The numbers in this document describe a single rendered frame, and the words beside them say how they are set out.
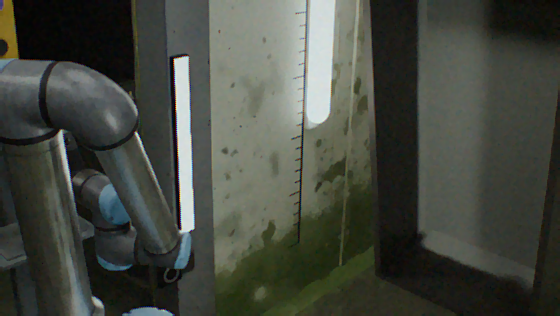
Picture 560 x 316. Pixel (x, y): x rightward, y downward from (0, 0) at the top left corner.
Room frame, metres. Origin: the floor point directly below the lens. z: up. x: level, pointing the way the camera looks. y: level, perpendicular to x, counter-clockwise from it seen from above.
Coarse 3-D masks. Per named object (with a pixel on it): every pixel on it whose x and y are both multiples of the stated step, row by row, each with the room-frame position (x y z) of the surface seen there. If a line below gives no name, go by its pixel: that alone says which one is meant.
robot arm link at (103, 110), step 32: (64, 64) 1.03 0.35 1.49; (64, 96) 0.98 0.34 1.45; (96, 96) 1.00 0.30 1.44; (128, 96) 1.07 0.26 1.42; (64, 128) 1.00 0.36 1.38; (96, 128) 1.00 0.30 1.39; (128, 128) 1.03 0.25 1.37; (128, 160) 1.08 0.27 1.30; (128, 192) 1.12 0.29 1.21; (160, 192) 1.20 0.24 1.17; (160, 224) 1.22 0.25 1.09; (160, 256) 1.27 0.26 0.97
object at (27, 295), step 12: (0, 168) 1.73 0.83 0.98; (0, 180) 1.73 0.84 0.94; (0, 192) 1.73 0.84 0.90; (0, 204) 1.75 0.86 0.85; (12, 204) 1.75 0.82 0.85; (0, 216) 1.75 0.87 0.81; (12, 216) 1.74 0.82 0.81; (24, 264) 1.75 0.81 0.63; (12, 276) 1.75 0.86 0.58; (24, 276) 1.75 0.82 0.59; (12, 288) 1.76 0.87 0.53; (24, 288) 1.74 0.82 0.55; (24, 300) 1.74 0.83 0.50; (36, 300) 1.77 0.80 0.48; (24, 312) 1.73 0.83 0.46; (36, 312) 1.76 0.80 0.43
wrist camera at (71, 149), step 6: (66, 138) 1.49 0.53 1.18; (72, 138) 1.50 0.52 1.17; (66, 144) 1.48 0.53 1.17; (72, 144) 1.49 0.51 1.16; (66, 150) 1.47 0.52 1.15; (72, 150) 1.48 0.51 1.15; (78, 150) 1.49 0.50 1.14; (66, 156) 1.46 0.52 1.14; (72, 156) 1.47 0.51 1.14; (78, 156) 1.48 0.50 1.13; (72, 162) 1.46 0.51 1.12; (78, 162) 1.47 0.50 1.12; (72, 168) 1.45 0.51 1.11; (78, 168) 1.46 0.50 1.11; (84, 168) 1.47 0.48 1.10; (72, 174) 1.44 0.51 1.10
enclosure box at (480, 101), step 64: (384, 0) 1.91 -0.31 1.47; (448, 0) 2.05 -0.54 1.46; (512, 0) 1.90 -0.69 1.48; (384, 64) 1.94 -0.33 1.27; (448, 64) 2.08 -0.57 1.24; (512, 64) 1.92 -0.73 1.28; (384, 128) 1.96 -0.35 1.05; (448, 128) 2.11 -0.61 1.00; (512, 128) 1.94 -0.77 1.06; (384, 192) 1.99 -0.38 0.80; (448, 192) 2.15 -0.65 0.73; (512, 192) 1.97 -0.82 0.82; (384, 256) 2.03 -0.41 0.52; (448, 256) 2.06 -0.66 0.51; (512, 256) 2.00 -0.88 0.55
